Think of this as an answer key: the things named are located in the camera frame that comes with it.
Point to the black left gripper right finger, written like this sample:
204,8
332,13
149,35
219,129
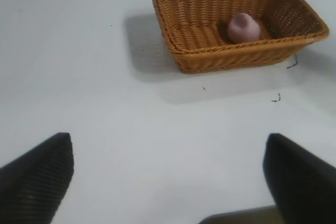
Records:
299,182

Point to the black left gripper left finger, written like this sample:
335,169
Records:
34,182

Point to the pink peach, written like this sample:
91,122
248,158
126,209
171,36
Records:
244,28

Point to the brown woven wicker basket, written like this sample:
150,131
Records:
236,53

